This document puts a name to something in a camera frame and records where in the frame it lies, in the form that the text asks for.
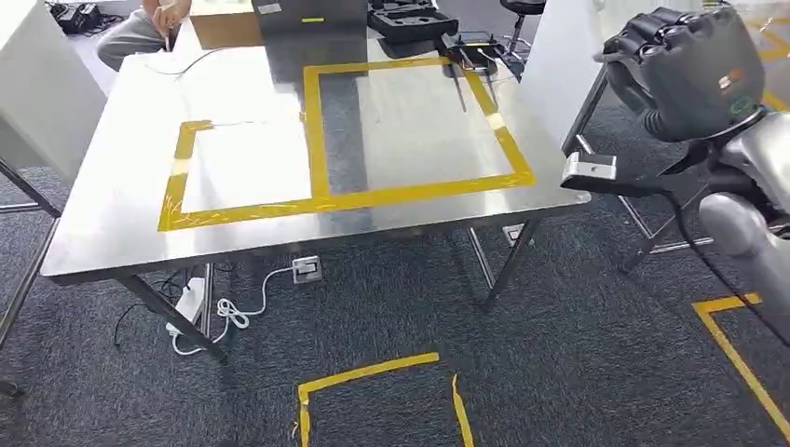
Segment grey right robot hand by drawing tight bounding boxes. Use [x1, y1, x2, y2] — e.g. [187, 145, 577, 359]
[593, 3, 768, 143]

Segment yellow floor tape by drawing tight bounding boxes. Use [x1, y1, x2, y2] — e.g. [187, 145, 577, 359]
[742, 14, 790, 114]

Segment white table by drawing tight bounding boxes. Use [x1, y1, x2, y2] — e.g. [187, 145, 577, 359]
[520, 0, 720, 277]
[0, 0, 110, 353]

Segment black stool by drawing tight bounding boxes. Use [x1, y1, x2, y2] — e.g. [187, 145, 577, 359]
[497, 0, 548, 39]

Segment black flat tray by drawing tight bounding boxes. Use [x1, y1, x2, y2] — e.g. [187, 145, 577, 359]
[440, 30, 514, 73]

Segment black foam case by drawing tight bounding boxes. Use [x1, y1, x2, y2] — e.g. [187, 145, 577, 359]
[366, 0, 460, 45]

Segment yellow floor tape corner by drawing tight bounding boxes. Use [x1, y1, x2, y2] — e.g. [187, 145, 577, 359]
[690, 291, 790, 443]
[294, 351, 442, 447]

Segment dark grey metal box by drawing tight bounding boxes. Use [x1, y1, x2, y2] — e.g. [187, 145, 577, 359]
[251, 0, 370, 46]

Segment yellow floor tape strip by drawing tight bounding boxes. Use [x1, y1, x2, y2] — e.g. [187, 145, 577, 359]
[449, 372, 477, 447]

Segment cardboard box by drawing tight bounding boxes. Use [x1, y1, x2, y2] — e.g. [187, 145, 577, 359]
[187, 0, 265, 51]

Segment steel bench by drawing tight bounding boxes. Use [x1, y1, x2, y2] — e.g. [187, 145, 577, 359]
[39, 27, 593, 365]

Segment white power strip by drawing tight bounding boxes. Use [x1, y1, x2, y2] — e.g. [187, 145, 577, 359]
[165, 277, 207, 338]

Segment person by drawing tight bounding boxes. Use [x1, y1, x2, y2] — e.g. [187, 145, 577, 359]
[94, 0, 193, 73]

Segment black equipment bag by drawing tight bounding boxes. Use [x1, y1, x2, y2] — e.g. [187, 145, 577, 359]
[48, 1, 105, 35]

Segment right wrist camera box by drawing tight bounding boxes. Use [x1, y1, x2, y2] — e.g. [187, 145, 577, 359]
[559, 151, 666, 200]

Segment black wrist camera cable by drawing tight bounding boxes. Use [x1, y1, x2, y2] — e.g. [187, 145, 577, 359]
[617, 183, 790, 348]

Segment white power cable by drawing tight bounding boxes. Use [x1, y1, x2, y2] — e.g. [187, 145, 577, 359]
[169, 264, 295, 358]

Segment black floor cable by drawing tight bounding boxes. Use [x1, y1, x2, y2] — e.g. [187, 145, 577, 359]
[112, 264, 237, 348]

